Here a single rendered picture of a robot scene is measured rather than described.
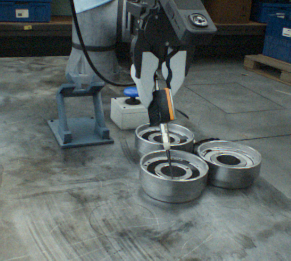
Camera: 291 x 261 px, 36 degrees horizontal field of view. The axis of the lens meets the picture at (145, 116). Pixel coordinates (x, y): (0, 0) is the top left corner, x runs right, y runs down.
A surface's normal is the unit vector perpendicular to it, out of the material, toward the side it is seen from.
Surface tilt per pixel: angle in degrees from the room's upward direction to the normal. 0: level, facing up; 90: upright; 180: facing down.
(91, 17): 90
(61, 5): 90
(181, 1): 32
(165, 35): 90
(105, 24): 96
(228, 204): 0
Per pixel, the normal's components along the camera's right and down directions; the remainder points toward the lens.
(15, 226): 0.07, -0.94
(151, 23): 0.39, 0.35
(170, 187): -0.14, 0.34
